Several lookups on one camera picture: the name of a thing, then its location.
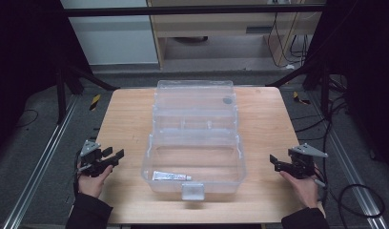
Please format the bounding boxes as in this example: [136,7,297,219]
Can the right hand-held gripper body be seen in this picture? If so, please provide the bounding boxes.
[279,142,329,180]

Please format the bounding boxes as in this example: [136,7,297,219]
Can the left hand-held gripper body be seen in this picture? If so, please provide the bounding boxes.
[78,139,120,178]

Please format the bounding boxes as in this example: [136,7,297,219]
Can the person's left hand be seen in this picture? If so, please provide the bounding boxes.
[77,163,114,199]

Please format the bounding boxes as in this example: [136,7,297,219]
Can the person's right hand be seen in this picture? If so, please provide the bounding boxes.
[279,170,321,210]

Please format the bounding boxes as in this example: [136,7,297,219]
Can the black yellow striped floor tape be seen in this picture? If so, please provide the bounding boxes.
[292,91,312,106]
[89,94,102,112]

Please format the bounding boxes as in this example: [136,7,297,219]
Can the white tube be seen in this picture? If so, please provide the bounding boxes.
[152,170,194,182]

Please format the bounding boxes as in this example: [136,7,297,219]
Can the black metal stand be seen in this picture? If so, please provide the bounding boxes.
[54,60,121,126]
[264,56,331,119]

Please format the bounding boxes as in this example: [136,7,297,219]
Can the clear plastic storage box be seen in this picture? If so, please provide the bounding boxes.
[140,79,248,201]

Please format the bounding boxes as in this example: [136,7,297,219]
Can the black curtain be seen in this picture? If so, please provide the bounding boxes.
[305,0,389,179]
[0,0,92,160]

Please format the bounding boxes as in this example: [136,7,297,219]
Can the white cabinet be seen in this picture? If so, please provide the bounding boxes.
[59,0,160,67]

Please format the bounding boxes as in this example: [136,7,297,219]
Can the light wooden desk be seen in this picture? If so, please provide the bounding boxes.
[146,0,326,70]

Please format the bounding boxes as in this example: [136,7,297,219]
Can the black horizontal bar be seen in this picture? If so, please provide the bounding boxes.
[62,4,328,18]

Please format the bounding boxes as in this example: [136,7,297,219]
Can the left hand-held gripper cable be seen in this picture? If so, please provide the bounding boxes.
[72,151,84,198]

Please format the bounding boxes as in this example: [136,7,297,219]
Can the hand-held gripper cable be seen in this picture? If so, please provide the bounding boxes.
[72,151,84,198]
[312,163,330,204]

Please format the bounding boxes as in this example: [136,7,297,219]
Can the right hand-held gripper cable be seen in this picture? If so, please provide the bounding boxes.
[312,163,330,204]

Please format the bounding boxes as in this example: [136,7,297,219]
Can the black floor cables bundle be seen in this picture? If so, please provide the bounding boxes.
[290,75,353,151]

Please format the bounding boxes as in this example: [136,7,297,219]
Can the aluminium floor rail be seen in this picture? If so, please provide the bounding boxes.
[1,94,80,229]
[310,92,389,229]

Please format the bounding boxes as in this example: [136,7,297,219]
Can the black looped floor cable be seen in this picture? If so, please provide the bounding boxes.
[337,183,387,229]

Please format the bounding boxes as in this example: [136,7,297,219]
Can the thin black floor cable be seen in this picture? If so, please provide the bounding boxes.
[14,109,40,129]

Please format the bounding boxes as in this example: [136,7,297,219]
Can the black cables under desk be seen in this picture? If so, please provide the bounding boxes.
[266,11,310,70]

